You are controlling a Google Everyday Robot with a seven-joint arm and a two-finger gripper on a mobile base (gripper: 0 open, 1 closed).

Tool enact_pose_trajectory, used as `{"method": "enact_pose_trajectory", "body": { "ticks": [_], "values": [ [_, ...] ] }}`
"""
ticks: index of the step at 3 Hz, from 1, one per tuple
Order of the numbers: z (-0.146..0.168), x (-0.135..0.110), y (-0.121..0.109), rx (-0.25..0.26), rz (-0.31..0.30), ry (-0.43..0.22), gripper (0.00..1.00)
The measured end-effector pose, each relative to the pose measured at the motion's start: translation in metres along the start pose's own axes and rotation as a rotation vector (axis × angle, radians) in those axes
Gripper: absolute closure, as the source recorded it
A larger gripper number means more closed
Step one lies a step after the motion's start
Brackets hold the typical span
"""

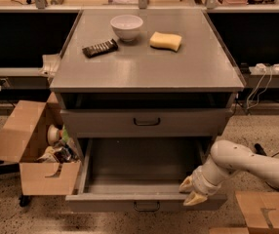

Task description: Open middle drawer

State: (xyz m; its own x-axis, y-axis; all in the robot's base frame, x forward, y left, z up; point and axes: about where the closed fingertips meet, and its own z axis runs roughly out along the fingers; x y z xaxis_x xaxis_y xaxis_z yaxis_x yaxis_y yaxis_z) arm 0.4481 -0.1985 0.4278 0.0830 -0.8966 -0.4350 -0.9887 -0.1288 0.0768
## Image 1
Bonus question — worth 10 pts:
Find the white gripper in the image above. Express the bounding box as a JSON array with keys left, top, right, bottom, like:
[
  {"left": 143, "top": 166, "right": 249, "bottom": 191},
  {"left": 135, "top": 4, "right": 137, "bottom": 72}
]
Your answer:
[{"left": 179, "top": 166, "right": 220, "bottom": 206}]

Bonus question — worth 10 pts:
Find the grey drawer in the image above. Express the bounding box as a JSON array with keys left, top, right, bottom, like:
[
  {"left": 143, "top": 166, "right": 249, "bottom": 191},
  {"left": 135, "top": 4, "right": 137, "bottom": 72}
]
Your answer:
[
  {"left": 66, "top": 137, "right": 227, "bottom": 213},
  {"left": 60, "top": 108, "right": 232, "bottom": 137}
]

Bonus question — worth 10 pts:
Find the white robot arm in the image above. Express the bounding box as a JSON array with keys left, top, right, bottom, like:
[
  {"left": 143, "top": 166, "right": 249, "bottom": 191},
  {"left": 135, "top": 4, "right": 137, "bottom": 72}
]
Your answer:
[{"left": 179, "top": 140, "right": 279, "bottom": 206}]

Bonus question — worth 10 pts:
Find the grey top drawer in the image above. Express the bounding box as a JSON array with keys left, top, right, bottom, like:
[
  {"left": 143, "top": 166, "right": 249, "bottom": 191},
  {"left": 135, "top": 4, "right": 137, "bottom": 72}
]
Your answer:
[{"left": 60, "top": 108, "right": 232, "bottom": 137}]

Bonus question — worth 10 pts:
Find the open cardboard box left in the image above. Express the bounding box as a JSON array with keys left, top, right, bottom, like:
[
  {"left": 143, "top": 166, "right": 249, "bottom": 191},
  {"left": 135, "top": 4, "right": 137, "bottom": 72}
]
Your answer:
[{"left": 0, "top": 93, "right": 81, "bottom": 196}]

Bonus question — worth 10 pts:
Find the black rod on floor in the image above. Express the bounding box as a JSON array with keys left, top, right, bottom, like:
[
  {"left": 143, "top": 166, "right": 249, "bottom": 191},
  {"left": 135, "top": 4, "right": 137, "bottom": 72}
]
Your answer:
[{"left": 255, "top": 143, "right": 266, "bottom": 156}]

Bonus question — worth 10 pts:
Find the white cup in box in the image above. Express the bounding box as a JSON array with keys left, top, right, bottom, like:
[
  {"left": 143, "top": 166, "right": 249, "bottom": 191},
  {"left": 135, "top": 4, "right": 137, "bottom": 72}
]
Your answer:
[{"left": 47, "top": 125, "right": 60, "bottom": 145}]

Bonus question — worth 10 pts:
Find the yellow sponge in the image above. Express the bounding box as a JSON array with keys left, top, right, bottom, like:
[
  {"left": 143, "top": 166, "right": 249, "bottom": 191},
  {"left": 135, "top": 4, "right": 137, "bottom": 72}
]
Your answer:
[{"left": 149, "top": 32, "right": 181, "bottom": 52}]

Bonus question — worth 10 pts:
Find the dark snack bar wrapper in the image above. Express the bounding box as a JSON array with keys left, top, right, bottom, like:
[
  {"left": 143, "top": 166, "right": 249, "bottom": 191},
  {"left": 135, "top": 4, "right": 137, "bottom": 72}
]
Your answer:
[{"left": 82, "top": 39, "right": 118, "bottom": 59}]

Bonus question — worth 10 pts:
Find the white bowl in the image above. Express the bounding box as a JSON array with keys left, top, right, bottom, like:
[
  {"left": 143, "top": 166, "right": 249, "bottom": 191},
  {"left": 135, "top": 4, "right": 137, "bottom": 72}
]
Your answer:
[{"left": 110, "top": 15, "right": 143, "bottom": 42}]

